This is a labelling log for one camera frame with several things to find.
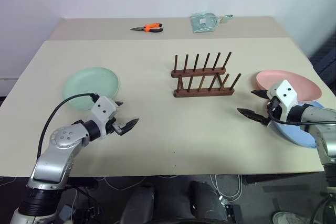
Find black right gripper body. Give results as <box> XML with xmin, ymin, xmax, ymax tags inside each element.
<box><xmin>260</xmin><ymin>95</ymin><xmax>279</xmax><ymax>128</ymax></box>

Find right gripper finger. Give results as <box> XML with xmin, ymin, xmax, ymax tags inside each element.
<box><xmin>236</xmin><ymin>108</ymin><xmax>266</xmax><ymax>124</ymax></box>
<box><xmin>250</xmin><ymin>90</ymin><xmax>269</xmax><ymax>101</ymax></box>

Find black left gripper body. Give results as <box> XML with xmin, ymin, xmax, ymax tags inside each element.
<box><xmin>106</xmin><ymin>115</ymin><xmax>126</xmax><ymax>136</ymax></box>

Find wooden dish rack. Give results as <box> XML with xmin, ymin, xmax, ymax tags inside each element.
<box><xmin>171</xmin><ymin>51</ymin><xmax>242</xmax><ymax>98</ymax></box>

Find blue plate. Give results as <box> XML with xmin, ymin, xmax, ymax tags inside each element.
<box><xmin>271</xmin><ymin>100</ymin><xmax>325</xmax><ymax>149</ymax></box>

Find green plate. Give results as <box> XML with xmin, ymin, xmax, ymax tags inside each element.
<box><xmin>61</xmin><ymin>67</ymin><xmax>122</xmax><ymax>111</ymax></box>

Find pink red plate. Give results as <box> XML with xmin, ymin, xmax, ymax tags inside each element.
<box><xmin>256</xmin><ymin>70</ymin><xmax>322</xmax><ymax>103</ymax></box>

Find dark rounded robot leg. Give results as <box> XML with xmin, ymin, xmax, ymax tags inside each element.
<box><xmin>188</xmin><ymin>180</ymin><xmax>229</xmax><ymax>224</ymax></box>
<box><xmin>119</xmin><ymin>183</ymin><xmax>156</xmax><ymax>224</ymax></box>

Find packaged green cloth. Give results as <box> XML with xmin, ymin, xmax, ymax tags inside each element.
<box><xmin>190</xmin><ymin>12</ymin><xmax>218</xmax><ymax>34</ymax></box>

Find small black floor box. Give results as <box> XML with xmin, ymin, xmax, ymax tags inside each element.
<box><xmin>222</xmin><ymin>202</ymin><xmax>244</xmax><ymax>224</ymax></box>

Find white sneaker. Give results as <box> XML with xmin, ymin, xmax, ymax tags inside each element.
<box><xmin>272</xmin><ymin>210</ymin><xmax>303</xmax><ymax>224</ymax></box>

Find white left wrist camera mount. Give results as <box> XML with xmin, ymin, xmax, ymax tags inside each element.
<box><xmin>90</xmin><ymin>96</ymin><xmax>118</xmax><ymax>138</ymax></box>

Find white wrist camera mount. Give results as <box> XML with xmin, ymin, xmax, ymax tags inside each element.
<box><xmin>267</xmin><ymin>79</ymin><xmax>300</xmax><ymax>116</ymax></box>
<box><xmin>90</xmin><ymin>96</ymin><xmax>118</xmax><ymax>138</ymax></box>

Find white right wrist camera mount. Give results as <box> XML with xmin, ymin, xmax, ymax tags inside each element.
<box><xmin>267</xmin><ymin>79</ymin><xmax>300</xmax><ymax>116</ymax></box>

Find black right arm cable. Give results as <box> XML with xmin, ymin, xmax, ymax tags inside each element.
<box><xmin>267</xmin><ymin>96</ymin><xmax>336</xmax><ymax>126</ymax></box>

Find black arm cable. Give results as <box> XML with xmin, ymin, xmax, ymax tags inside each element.
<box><xmin>267</xmin><ymin>96</ymin><xmax>336</xmax><ymax>126</ymax></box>
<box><xmin>36</xmin><ymin>92</ymin><xmax>99</xmax><ymax>159</ymax></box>

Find white floor cable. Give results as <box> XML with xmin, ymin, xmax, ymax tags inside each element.
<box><xmin>209</xmin><ymin>173</ymin><xmax>244</xmax><ymax>198</ymax></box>
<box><xmin>96</xmin><ymin>175</ymin><xmax>148</xmax><ymax>191</ymax></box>

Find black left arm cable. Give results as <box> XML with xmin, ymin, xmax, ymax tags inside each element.
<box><xmin>36</xmin><ymin>92</ymin><xmax>99</xmax><ymax>159</ymax></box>

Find orange handled pliers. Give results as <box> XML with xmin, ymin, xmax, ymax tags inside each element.
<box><xmin>130</xmin><ymin>23</ymin><xmax>164</xmax><ymax>34</ymax></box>

